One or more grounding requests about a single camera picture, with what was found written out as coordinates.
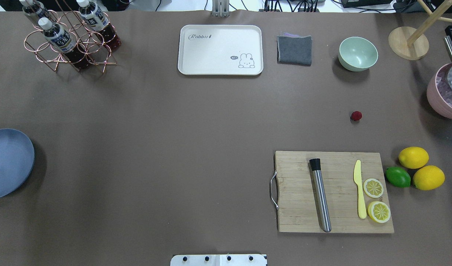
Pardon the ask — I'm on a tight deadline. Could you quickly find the red strawberry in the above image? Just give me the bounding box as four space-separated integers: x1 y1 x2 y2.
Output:
350 111 363 122

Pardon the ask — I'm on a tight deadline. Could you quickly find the blue round plate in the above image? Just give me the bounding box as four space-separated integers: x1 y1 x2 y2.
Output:
0 128 35 198

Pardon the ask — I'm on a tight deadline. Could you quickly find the cream rabbit tray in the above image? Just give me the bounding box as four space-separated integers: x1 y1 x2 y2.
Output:
177 25 264 76

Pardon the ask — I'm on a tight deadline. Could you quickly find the steel muddler black tip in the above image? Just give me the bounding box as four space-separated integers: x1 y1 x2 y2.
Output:
309 158 331 233

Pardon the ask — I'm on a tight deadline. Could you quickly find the wooden cutting board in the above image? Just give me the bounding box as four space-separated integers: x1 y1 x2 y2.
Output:
274 150 394 233

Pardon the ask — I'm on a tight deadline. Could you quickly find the grey folded cloth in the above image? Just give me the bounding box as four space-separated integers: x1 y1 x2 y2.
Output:
277 33 313 66

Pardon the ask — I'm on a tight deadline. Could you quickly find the mint green bowl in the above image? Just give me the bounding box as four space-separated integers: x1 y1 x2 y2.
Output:
338 37 379 71

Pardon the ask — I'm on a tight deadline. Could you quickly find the lemon half slice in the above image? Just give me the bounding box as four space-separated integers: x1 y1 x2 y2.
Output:
363 178 384 198
367 201 391 223

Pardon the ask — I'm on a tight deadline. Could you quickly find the yellow plastic knife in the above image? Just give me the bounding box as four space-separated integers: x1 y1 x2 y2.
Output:
353 160 367 219

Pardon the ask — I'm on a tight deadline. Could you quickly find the green lime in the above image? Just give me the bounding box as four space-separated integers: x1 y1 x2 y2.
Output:
385 167 411 188

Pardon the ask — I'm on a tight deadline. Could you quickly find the dark drink bottle near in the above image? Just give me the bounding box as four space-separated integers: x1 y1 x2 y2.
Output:
77 0 121 51

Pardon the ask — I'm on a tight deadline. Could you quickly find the dark drink bottle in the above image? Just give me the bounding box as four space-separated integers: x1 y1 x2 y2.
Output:
19 0 54 27
38 17 90 69
77 0 121 51

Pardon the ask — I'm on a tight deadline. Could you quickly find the yellow lemon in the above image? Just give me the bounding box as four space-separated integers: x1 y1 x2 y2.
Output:
413 165 445 191
398 147 429 169

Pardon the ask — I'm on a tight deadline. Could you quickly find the dark drink bottle middle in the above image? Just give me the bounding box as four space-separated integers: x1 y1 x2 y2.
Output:
38 17 90 69

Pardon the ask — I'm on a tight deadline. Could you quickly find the wooden mug tree stand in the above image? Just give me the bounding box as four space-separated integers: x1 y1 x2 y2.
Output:
388 0 452 60

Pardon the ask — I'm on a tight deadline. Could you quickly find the pink bowl with ice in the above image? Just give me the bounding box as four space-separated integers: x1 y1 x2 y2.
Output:
427 63 452 119

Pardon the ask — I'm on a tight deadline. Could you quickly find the dark drink bottle far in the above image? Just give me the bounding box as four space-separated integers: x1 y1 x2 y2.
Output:
19 0 54 27

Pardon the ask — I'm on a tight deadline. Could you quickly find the aluminium frame post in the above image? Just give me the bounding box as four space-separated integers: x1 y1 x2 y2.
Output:
211 0 230 17

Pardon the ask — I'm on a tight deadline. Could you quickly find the white camera pole base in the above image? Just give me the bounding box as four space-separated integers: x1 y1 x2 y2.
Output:
170 254 268 266

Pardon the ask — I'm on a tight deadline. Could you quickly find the copper wire bottle rack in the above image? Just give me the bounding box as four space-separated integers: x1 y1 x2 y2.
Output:
20 0 121 72

